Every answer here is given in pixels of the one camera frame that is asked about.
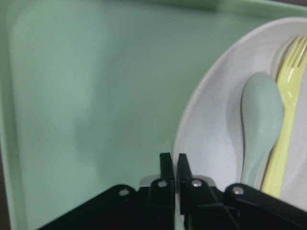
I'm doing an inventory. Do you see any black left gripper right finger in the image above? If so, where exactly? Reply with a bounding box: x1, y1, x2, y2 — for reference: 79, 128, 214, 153
177, 153, 307, 230

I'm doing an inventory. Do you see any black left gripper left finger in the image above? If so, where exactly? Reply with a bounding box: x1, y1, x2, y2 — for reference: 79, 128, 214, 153
42, 153, 175, 230

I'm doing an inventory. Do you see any white round plate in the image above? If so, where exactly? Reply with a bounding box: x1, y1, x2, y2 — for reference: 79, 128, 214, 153
173, 17, 307, 212

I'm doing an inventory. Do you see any yellow plastic fork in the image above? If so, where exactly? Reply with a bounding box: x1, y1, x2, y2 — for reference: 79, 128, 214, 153
261, 36, 307, 198

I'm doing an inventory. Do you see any pale green plastic spoon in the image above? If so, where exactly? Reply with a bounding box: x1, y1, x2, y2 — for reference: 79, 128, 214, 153
241, 72, 283, 189

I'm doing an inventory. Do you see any mint green tray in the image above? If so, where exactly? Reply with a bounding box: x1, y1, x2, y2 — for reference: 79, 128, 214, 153
0, 0, 307, 230

